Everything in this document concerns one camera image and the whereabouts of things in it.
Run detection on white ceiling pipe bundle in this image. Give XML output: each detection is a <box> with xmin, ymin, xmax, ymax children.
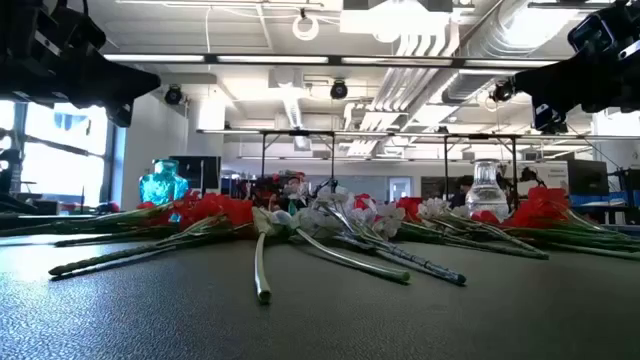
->
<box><xmin>344</xmin><ymin>19</ymin><xmax>461</xmax><ymax>157</ymax></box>

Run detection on blue storage bins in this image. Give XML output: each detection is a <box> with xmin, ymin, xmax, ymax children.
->
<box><xmin>569</xmin><ymin>192</ymin><xmax>640</xmax><ymax>207</ymax></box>

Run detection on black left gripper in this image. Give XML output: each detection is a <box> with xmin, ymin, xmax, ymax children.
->
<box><xmin>0</xmin><ymin>48</ymin><xmax>162</xmax><ymax>128</ymax></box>

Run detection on red artificial rose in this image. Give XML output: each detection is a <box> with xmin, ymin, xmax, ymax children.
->
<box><xmin>352</xmin><ymin>193</ymin><xmax>377</xmax><ymax>212</ymax></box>

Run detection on black computer monitor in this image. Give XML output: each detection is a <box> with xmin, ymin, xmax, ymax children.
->
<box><xmin>567</xmin><ymin>158</ymin><xmax>610</xmax><ymax>197</ymax></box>
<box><xmin>168</xmin><ymin>155</ymin><xmax>222</xmax><ymax>191</ymax></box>

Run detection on black equipment stand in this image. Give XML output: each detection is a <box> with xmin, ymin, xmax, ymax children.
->
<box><xmin>0</xmin><ymin>127</ymin><xmax>24</xmax><ymax>201</ymax></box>

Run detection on blue glass vase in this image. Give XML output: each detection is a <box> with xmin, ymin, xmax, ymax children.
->
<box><xmin>138</xmin><ymin>158</ymin><xmax>190</xmax><ymax>224</ymax></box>

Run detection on silver ventilation duct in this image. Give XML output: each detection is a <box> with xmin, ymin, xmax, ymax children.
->
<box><xmin>442</xmin><ymin>0</ymin><xmax>576</xmax><ymax>104</ymax></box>

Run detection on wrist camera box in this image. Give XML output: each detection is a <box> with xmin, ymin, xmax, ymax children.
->
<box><xmin>29</xmin><ymin>3</ymin><xmax>107</xmax><ymax>54</ymax></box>
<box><xmin>567</xmin><ymin>10</ymin><xmax>617</xmax><ymax>54</ymax></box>

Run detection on bright window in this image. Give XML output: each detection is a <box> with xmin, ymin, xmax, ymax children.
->
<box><xmin>0</xmin><ymin>99</ymin><xmax>117</xmax><ymax>209</ymax></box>

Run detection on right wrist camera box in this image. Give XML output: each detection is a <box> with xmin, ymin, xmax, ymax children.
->
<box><xmin>567</xmin><ymin>10</ymin><xmax>617</xmax><ymax>54</ymax></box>

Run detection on grey box device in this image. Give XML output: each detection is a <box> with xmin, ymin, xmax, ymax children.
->
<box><xmin>29</xmin><ymin>199</ymin><xmax>62</xmax><ymax>216</ymax></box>

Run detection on white coiled cable ring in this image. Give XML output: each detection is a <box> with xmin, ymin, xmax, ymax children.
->
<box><xmin>292</xmin><ymin>13</ymin><xmax>320</xmax><ymax>42</ymax></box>

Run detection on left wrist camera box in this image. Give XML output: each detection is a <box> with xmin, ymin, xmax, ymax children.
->
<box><xmin>29</xmin><ymin>3</ymin><xmax>107</xmax><ymax>54</ymax></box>

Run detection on white ceiling duct pipe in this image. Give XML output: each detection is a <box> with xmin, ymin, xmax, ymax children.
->
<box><xmin>269</xmin><ymin>67</ymin><xmax>314</xmax><ymax>151</ymax></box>

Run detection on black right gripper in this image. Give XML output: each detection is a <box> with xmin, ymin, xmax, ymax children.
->
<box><xmin>514</xmin><ymin>49</ymin><xmax>640</xmax><ymax>124</ymax></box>

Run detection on black metal background frame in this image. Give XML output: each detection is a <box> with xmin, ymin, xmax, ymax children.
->
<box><xmin>197</xmin><ymin>128</ymin><xmax>640</xmax><ymax>211</ymax></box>

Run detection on red artificial flower bunch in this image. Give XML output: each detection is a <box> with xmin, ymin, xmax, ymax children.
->
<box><xmin>53</xmin><ymin>192</ymin><xmax>226</xmax><ymax>249</ymax></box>
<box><xmin>0</xmin><ymin>199</ymin><xmax>201</xmax><ymax>237</ymax></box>
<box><xmin>504</xmin><ymin>185</ymin><xmax>640</xmax><ymax>241</ymax></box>
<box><xmin>48</xmin><ymin>197</ymin><xmax>256</xmax><ymax>277</ymax></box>
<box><xmin>394</xmin><ymin>195</ymin><xmax>426</xmax><ymax>224</ymax></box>
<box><xmin>469</xmin><ymin>209</ymin><xmax>640</xmax><ymax>261</ymax></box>

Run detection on white door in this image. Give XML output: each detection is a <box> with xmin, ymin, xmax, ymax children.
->
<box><xmin>388</xmin><ymin>175</ymin><xmax>413</xmax><ymax>202</ymax></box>

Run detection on person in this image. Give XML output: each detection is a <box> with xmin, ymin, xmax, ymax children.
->
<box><xmin>448</xmin><ymin>174</ymin><xmax>475</xmax><ymax>210</ymax></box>

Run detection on white wall box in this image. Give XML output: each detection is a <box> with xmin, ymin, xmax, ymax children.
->
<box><xmin>196</xmin><ymin>97</ymin><xmax>227</xmax><ymax>132</ymax></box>

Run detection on clear glass vase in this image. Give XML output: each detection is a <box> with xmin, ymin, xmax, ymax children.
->
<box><xmin>464</xmin><ymin>158</ymin><xmax>510</xmax><ymax>221</ymax></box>

